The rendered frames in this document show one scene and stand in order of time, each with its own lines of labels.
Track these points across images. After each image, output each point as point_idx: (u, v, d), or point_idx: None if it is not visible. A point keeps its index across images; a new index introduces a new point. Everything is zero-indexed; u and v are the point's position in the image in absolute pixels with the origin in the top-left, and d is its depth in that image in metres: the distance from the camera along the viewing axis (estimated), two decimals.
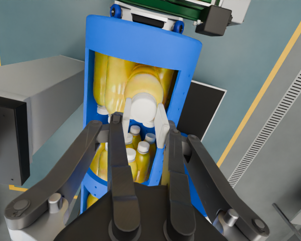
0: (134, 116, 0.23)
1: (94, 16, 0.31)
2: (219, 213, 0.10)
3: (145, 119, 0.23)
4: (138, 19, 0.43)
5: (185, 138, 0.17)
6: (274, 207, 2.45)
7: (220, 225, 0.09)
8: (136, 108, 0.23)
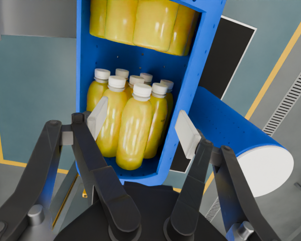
0: None
1: None
2: (233, 224, 0.09)
3: None
4: None
5: (217, 149, 0.16)
6: (296, 186, 2.19)
7: (231, 235, 0.09)
8: None
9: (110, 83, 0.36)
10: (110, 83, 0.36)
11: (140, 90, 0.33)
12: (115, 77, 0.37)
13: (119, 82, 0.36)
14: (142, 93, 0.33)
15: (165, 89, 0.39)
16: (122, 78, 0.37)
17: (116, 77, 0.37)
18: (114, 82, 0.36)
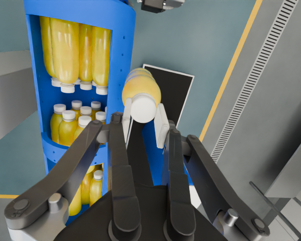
0: None
1: None
2: (219, 213, 0.10)
3: None
4: None
5: (185, 138, 0.17)
6: (251, 184, 2.65)
7: (220, 225, 0.09)
8: None
9: None
10: None
11: (138, 120, 0.24)
12: None
13: None
14: (140, 119, 0.25)
15: (100, 176, 0.69)
16: None
17: None
18: None
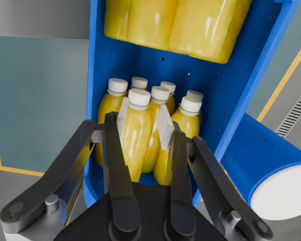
0: None
1: None
2: (221, 214, 0.10)
3: None
4: None
5: (189, 140, 0.17)
6: None
7: (222, 226, 0.09)
8: None
9: (132, 100, 0.28)
10: (132, 100, 0.28)
11: None
12: (137, 91, 0.29)
13: (143, 99, 0.27)
14: None
15: (199, 106, 0.30)
16: (146, 93, 0.29)
17: (138, 92, 0.29)
18: (137, 99, 0.27)
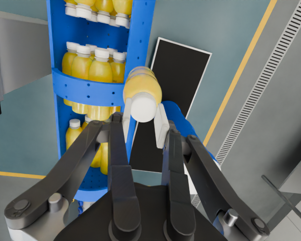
0: None
1: None
2: (219, 213, 0.10)
3: None
4: None
5: (184, 138, 0.17)
6: (263, 178, 2.52)
7: (220, 225, 0.09)
8: None
9: (134, 114, 0.25)
10: (134, 114, 0.25)
11: None
12: (140, 108, 0.23)
13: (145, 120, 0.24)
14: None
15: None
16: (150, 112, 0.23)
17: (141, 110, 0.23)
18: (139, 119, 0.24)
